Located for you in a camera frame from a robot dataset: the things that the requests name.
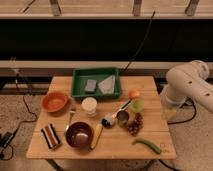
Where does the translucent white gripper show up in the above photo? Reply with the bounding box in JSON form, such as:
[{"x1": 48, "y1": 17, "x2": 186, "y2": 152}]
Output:
[{"x1": 160, "y1": 85, "x2": 185, "y2": 121}]

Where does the grey sponge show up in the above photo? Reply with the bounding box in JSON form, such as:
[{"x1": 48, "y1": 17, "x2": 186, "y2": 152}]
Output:
[{"x1": 85, "y1": 79, "x2": 97, "y2": 93}]

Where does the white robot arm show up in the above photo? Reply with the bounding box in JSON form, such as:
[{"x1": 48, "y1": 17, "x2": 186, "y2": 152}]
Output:
[{"x1": 160, "y1": 60, "x2": 213, "y2": 121}]

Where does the small metal cup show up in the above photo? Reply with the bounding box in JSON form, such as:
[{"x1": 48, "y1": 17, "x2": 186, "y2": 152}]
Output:
[{"x1": 116, "y1": 111, "x2": 129, "y2": 126}]

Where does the white paper cup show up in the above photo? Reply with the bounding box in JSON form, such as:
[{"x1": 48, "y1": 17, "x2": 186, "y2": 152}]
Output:
[{"x1": 81, "y1": 97, "x2": 97, "y2": 117}]

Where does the bunch of dark grapes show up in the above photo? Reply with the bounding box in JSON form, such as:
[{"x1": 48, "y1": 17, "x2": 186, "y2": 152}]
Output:
[{"x1": 127, "y1": 113, "x2": 143, "y2": 136}]

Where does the green plastic tray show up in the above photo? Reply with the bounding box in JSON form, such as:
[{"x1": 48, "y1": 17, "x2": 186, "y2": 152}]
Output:
[{"x1": 71, "y1": 67, "x2": 122, "y2": 101}]

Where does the yellow corn cob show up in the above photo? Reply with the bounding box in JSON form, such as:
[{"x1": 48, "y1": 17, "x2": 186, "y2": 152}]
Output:
[{"x1": 90, "y1": 124, "x2": 103, "y2": 149}]

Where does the dark red bowl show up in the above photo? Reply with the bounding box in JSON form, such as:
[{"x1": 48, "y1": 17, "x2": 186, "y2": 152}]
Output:
[{"x1": 65, "y1": 122, "x2": 93, "y2": 149}]

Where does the orange plastic bowl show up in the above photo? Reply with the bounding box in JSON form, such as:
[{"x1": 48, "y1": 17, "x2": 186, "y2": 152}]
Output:
[{"x1": 41, "y1": 92, "x2": 69, "y2": 113}]

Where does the black power adapter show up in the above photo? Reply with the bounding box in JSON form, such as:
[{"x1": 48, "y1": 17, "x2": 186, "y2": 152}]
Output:
[{"x1": 0, "y1": 132, "x2": 13, "y2": 148}]

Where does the black hanging cable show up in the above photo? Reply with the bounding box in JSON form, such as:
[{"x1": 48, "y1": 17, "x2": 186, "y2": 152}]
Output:
[{"x1": 120, "y1": 10, "x2": 157, "y2": 75}]

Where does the black cable on floor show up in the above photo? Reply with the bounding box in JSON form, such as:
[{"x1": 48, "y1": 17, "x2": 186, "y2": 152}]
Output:
[{"x1": 0, "y1": 71, "x2": 39, "y2": 161}]

